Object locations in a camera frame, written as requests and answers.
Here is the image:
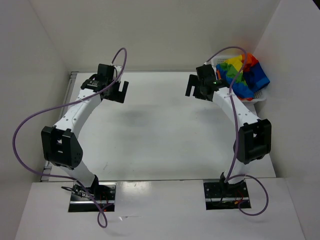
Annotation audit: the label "rainbow striped shorts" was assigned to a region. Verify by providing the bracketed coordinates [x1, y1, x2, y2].
[216, 53, 270, 101]

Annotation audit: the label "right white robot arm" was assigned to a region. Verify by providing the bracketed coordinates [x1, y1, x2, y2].
[185, 64, 272, 197]

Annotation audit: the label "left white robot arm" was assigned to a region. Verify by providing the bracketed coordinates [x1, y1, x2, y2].
[41, 63, 129, 200]

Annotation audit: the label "white plastic mesh basket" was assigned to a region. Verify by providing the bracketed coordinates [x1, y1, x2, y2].
[205, 50, 266, 103]

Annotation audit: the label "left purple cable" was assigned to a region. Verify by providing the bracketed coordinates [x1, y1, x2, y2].
[12, 47, 128, 229]

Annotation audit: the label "aluminium table edge rail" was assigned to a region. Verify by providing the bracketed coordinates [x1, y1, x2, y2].
[39, 71, 79, 182]

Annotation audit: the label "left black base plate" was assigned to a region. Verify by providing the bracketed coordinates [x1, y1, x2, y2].
[61, 181, 117, 213]

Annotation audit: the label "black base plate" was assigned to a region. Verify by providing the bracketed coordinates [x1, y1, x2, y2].
[61, 181, 117, 213]
[203, 179, 251, 210]

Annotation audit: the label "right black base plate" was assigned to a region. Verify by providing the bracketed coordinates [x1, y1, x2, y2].
[203, 179, 251, 210]

